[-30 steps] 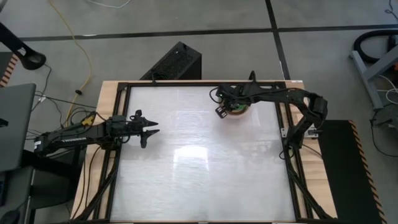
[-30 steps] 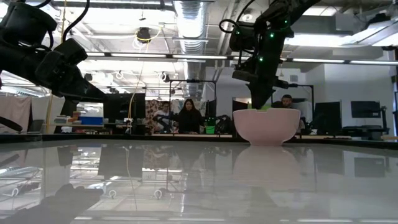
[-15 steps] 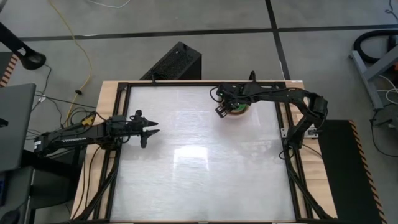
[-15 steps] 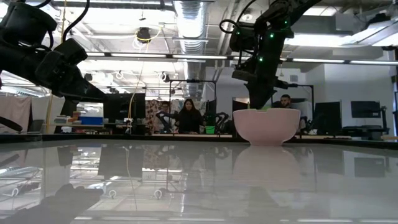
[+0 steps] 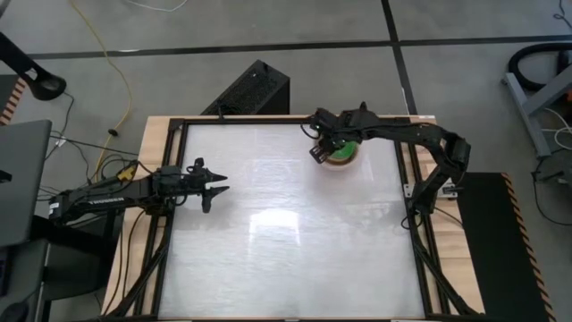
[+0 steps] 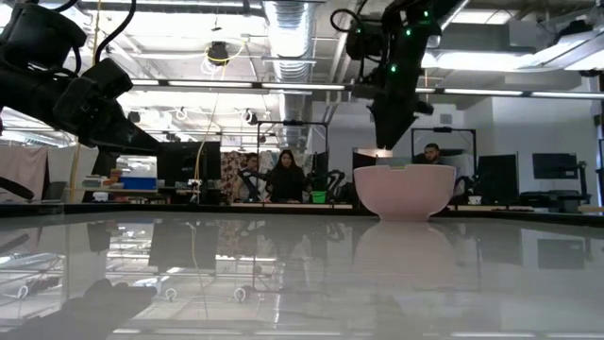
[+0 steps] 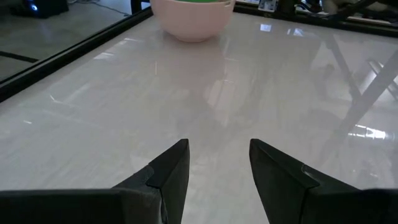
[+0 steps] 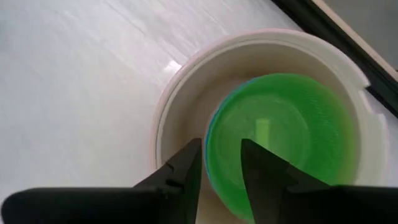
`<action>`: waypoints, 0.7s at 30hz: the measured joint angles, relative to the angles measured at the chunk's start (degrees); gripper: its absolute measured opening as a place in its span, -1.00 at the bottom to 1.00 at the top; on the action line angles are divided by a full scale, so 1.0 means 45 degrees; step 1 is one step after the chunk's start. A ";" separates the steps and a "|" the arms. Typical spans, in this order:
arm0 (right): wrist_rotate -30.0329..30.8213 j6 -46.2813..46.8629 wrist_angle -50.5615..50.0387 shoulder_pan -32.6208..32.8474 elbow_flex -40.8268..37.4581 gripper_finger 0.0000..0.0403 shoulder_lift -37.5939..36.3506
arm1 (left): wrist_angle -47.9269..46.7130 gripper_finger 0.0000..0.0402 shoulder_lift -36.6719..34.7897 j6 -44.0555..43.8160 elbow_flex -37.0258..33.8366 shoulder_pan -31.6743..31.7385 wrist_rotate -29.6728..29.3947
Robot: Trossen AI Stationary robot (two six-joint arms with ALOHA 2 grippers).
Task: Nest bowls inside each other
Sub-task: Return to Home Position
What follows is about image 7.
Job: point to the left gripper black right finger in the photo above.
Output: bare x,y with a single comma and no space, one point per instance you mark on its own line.
280,186

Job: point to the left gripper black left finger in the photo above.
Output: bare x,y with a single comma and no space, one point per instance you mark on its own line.
168,186

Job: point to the small green bowl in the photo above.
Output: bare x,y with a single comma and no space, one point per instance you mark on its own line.
199,1

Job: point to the large pink bowl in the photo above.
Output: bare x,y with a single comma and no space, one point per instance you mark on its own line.
192,21

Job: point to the small white device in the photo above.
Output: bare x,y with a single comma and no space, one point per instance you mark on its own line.
267,4

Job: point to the black computer tower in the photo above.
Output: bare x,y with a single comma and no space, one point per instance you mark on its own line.
43,7

